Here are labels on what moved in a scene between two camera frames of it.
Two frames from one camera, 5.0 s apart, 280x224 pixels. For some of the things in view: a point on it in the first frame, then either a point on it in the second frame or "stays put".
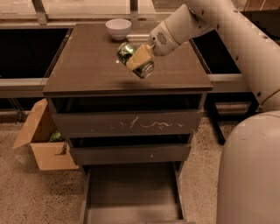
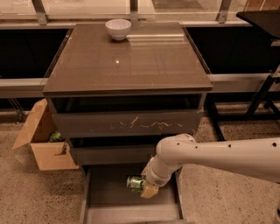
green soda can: (125, 50) to (136, 183)
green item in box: (56, 136) stays put
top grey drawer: (125, 115) stays put
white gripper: (159, 41) to (153, 178)
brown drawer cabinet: (131, 135) stays put
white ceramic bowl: (118, 28) stays put
